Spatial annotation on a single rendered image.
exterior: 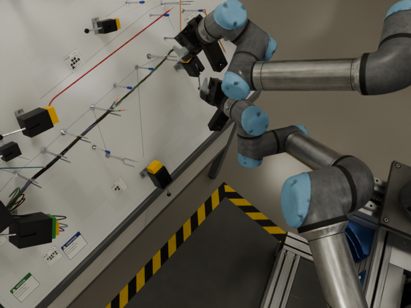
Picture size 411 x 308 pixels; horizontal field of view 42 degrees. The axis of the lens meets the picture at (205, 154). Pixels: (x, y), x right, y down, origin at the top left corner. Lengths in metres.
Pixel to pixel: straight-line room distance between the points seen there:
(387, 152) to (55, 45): 2.18
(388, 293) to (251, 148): 0.57
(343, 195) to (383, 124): 2.09
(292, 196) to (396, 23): 0.45
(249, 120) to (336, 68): 0.34
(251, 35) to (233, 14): 0.08
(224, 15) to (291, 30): 2.13
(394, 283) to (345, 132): 1.62
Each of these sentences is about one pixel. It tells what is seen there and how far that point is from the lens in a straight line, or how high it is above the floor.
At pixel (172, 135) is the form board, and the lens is 1.78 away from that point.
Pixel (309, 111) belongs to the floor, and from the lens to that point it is 3.15.
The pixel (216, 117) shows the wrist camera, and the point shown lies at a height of 1.11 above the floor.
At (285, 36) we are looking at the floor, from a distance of 3.44.
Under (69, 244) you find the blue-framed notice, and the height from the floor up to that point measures 0.93.
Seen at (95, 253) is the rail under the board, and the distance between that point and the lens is 1.71.
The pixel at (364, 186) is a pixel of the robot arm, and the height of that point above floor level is 1.47.
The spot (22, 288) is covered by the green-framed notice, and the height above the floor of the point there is 0.93.
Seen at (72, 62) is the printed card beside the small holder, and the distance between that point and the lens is 1.55.
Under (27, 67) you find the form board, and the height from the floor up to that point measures 1.31.
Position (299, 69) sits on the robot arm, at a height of 1.54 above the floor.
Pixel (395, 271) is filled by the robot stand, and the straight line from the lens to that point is 1.68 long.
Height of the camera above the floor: 2.50
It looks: 61 degrees down
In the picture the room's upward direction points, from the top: 18 degrees clockwise
